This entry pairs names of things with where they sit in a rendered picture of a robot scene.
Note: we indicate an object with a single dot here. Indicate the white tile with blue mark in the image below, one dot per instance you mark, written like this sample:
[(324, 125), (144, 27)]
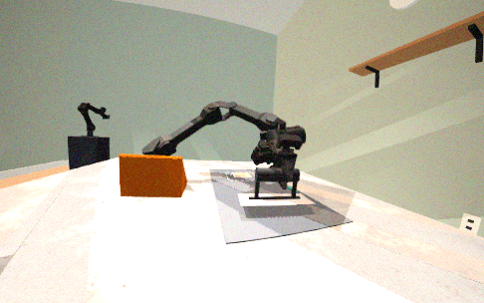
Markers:
[(241, 175)]

